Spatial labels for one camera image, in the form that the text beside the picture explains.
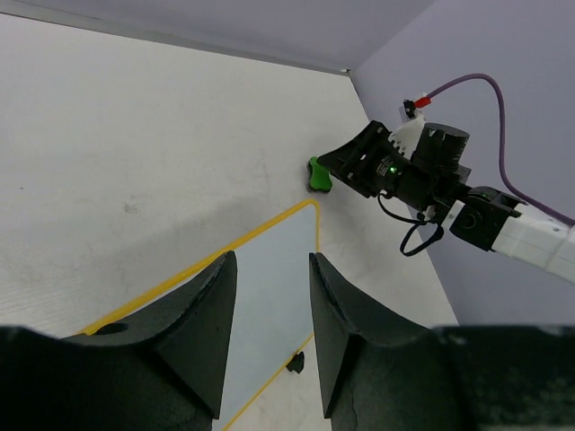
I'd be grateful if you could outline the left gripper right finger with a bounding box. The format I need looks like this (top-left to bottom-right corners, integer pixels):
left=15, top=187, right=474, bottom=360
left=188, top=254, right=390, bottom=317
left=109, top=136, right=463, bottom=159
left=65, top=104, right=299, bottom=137
left=309, top=253, right=434, bottom=420

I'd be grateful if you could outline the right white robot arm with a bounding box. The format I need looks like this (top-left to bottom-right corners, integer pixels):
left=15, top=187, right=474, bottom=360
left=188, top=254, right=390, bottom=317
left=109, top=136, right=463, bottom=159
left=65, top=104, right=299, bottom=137
left=316, top=120, right=574, bottom=282

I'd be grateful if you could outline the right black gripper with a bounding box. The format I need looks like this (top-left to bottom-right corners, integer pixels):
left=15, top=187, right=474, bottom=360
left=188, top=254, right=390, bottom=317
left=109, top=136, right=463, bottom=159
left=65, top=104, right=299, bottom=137
left=318, top=122, right=471, bottom=212

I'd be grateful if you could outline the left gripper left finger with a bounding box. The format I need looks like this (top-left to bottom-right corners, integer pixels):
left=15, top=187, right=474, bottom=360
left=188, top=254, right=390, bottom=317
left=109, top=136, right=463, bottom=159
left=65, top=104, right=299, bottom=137
left=69, top=251, right=237, bottom=418

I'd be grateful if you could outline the black stand clip right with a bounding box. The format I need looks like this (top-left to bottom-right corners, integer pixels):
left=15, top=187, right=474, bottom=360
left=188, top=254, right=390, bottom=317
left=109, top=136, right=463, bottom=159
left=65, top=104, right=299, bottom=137
left=286, top=351, right=305, bottom=374

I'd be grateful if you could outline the yellow framed whiteboard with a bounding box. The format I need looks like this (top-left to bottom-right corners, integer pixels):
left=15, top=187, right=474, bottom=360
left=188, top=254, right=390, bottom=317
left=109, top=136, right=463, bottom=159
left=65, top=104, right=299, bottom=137
left=84, top=199, right=320, bottom=430

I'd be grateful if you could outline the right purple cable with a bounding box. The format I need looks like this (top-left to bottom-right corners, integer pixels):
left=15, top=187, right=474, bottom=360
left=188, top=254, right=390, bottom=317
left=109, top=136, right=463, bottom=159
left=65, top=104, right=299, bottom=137
left=426, top=73, right=575, bottom=225

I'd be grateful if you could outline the green whiteboard eraser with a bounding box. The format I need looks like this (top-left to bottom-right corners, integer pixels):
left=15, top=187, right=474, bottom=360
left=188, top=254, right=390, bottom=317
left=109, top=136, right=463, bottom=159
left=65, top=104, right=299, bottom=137
left=307, top=156, right=332, bottom=193

